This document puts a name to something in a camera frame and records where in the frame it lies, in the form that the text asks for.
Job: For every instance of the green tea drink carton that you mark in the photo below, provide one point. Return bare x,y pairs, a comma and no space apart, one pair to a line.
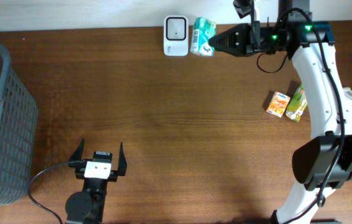
297,104

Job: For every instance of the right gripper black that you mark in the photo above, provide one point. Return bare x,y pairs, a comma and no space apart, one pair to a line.
242,40

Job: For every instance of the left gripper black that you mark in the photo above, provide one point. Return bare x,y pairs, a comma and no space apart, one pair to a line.
122,165

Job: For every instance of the orange Kleenex tissue pack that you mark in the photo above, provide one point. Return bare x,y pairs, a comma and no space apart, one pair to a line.
278,104

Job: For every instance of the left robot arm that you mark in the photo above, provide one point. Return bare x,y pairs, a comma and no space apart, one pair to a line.
87,205

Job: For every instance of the green Kleenex tissue pack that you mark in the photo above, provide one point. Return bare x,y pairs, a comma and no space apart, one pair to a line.
203,30

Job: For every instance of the grey plastic mesh basket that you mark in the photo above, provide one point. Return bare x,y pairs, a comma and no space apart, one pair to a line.
18,120

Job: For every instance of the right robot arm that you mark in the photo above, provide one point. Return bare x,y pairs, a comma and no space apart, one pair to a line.
324,164

